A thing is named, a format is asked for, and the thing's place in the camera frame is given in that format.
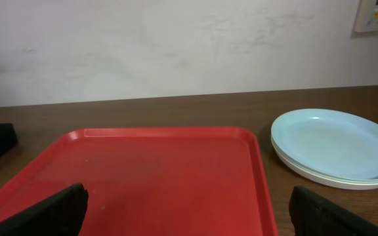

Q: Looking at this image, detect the red plastic tray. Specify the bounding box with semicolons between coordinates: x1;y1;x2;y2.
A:
0;127;278;236

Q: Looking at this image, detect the wall control panel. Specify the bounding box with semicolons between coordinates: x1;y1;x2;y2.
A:
354;0;378;33

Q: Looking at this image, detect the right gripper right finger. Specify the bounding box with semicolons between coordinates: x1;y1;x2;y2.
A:
289;186;378;236

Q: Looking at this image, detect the white plate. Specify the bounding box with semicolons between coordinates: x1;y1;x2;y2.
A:
272;144;378;191

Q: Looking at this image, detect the light blue plate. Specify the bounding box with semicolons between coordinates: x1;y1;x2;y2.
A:
271;109;378;182

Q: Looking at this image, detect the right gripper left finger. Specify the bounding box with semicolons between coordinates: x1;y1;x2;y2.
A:
0;184;89;236

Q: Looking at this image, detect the mint green plate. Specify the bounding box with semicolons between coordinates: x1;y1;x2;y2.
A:
270;137;378;184

